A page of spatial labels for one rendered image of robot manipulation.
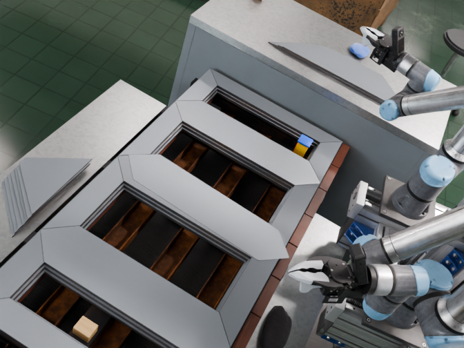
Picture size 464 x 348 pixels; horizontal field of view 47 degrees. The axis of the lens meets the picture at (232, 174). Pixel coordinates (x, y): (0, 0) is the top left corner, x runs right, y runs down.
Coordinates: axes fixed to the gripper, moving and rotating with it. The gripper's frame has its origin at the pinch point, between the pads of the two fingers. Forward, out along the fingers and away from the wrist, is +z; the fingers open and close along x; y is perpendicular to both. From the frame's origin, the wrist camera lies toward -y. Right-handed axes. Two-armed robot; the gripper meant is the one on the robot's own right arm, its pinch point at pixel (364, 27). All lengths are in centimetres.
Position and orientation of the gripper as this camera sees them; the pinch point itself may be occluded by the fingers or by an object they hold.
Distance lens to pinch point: 220.9
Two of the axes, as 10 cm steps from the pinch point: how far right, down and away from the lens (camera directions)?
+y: -1.8, 5.9, 7.9
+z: -6.9, -6.5, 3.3
